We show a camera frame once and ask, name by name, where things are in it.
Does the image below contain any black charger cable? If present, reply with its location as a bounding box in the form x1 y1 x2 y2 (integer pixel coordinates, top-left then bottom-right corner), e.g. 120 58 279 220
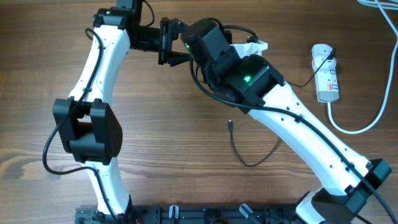
228 48 336 168

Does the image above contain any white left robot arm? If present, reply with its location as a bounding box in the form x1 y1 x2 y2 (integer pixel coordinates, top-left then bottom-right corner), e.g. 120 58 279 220
52 1 190 223

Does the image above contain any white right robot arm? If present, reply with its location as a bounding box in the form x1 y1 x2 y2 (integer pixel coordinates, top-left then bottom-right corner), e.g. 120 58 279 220
181 18 391 223

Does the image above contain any white power strip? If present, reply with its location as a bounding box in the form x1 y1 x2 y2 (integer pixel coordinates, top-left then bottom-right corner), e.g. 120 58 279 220
312 44 340 103

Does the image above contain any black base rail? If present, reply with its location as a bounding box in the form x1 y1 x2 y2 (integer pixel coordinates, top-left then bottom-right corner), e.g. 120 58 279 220
75 203 303 224

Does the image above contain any white power strip cable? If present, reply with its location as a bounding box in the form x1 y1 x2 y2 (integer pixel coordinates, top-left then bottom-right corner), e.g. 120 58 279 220
326 0 398 135

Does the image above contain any white cable top right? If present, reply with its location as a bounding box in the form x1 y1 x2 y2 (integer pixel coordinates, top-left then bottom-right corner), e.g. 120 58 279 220
356 0 398 11

